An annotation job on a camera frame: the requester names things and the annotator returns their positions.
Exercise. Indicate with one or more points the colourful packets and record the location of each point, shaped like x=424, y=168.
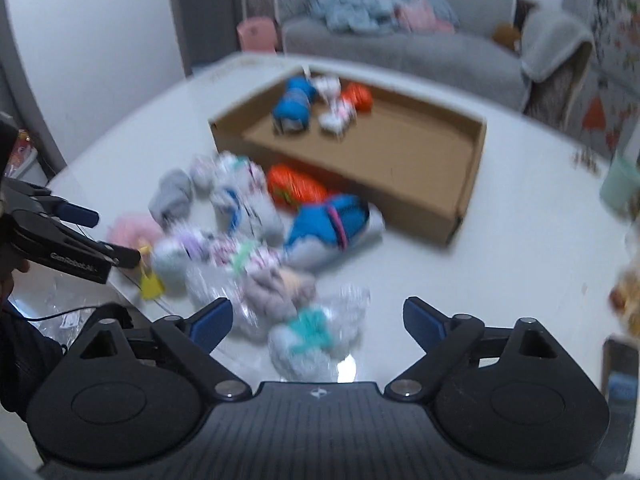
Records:
x=22, y=150

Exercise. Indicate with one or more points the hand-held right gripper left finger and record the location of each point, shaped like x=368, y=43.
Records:
x=214, y=319

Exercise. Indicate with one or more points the clear plastic bag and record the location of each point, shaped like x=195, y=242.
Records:
x=65, y=327

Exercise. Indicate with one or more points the pink fluffy sock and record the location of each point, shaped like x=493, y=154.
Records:
x=132, y=232

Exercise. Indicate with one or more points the white purple sock roll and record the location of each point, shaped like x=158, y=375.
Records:
x=182, y=252

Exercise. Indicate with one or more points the grey sofa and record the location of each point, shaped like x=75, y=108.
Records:
x=425, y=60

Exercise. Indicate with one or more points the brown blurry snack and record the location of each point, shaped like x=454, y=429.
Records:
x=625, y=295

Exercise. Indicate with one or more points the grey purple bagged sock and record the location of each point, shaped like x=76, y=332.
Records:
x=277, y=290

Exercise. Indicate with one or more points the large orange sock roll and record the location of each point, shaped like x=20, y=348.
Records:
x=295, y=186

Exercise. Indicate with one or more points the pink chair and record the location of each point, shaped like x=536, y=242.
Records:
x=256, y=35

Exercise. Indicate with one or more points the grey sock roll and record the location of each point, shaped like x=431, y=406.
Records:
x=172, y=195

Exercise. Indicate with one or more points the brown cardboard box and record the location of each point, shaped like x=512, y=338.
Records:
x=400, y=160

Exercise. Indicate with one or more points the brown plush toy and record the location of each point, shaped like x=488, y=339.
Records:
x=507, y=37

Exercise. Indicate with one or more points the patterned sock roll green band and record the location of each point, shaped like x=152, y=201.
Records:
x=245, y=256

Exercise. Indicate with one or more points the white blue-striped sock roll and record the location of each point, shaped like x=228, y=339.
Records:
x=247, y=212

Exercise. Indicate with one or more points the person's left forearm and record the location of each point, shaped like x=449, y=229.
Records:
x=22, y=355

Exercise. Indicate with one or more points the pink cloth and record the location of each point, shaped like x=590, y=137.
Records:
x=420, y=17

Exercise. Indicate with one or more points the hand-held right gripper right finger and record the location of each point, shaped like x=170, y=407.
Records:
x=422, y=321

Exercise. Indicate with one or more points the blue sock roll pink band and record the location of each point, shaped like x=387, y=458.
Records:
x=325, y=225

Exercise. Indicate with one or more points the small orange sock roll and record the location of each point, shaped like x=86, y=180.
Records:
x=359, y=97

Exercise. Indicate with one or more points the white sock roll teal band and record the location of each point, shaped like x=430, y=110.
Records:
x=310, y=332

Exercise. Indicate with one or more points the mint green cup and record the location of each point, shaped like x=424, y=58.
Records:
x=620, y=185

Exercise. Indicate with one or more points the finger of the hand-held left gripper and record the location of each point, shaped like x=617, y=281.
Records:
x=122, y=256
x=80, y=216

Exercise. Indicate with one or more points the white sock bundle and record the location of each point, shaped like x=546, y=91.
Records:
x=230, y=170

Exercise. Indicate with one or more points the grey throw blanket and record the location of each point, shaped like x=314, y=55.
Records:
x=555, y=45

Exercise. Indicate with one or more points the white patterned sock roll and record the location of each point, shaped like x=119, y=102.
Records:
x=336, y=110

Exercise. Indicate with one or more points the yellow tag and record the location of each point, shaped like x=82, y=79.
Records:
x=151, y=282

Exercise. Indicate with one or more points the black smartphone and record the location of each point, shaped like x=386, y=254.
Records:
x=620, y=410

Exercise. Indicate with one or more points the colourful printed cloth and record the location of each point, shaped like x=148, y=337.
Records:
x=610, y=60

